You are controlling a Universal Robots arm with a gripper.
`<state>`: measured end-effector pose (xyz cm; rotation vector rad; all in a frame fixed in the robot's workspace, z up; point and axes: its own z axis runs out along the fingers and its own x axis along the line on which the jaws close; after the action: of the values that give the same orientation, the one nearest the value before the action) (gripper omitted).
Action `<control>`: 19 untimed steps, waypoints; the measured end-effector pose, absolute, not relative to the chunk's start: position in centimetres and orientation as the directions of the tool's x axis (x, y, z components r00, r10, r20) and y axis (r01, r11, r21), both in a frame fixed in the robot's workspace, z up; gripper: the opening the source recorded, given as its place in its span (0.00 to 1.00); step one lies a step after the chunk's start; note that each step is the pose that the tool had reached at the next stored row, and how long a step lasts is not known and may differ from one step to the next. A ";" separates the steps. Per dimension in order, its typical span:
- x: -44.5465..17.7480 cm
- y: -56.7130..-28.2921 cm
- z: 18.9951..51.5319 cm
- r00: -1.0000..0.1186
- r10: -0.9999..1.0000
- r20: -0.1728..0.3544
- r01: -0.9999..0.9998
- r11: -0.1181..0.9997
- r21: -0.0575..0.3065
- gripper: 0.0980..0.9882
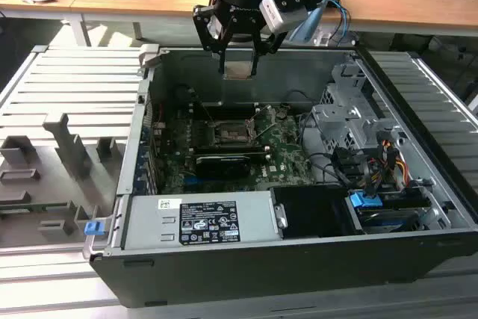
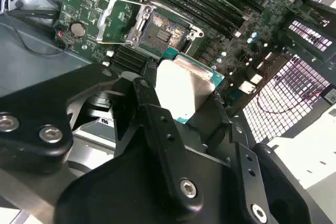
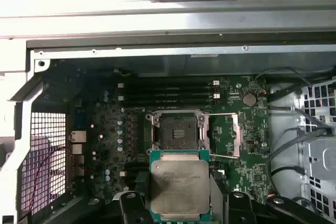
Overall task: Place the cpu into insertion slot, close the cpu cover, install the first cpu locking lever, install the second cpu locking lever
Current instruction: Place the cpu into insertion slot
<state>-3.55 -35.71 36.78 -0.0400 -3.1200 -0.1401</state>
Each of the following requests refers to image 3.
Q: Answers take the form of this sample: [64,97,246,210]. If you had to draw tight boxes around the silver ethernet port block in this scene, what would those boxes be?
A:
[68,130,87,143]

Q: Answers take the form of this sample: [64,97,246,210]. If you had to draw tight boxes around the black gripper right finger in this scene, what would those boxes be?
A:
[209,168,333,224]

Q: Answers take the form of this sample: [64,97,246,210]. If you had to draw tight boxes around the silver green CPU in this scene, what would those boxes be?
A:
[149,150,211,222]

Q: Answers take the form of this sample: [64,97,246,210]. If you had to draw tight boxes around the CPU socket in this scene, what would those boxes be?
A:
[145,111,211,154]

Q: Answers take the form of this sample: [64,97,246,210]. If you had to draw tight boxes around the round coin cell battery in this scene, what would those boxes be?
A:
[243,92,257,106]

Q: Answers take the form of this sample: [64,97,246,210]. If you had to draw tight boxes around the silver USB port block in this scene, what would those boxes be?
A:
[70,143,84,155]

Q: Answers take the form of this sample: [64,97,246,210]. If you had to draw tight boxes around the green motherboard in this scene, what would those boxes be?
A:
[41,60,271,209]

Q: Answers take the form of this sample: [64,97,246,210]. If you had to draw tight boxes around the black grey PC case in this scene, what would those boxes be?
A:
[0,31,336,224]

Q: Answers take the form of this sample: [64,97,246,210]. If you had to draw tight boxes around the metal disk bay cage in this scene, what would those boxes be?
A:
[293,77,336,224]

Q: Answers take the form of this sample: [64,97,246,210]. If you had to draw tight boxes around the thin red wire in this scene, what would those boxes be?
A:
[27,145,87,210]

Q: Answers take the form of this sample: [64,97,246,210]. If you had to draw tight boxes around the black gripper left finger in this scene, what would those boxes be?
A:
[49,171,151,224]

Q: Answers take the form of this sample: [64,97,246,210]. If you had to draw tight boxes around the black RAM slot white clips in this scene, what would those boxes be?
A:
[117,92,221,102]
[117,80,221,89]

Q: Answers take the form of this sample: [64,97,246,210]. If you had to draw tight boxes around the metal socket cover frame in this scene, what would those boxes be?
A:
[208,112,244,159]

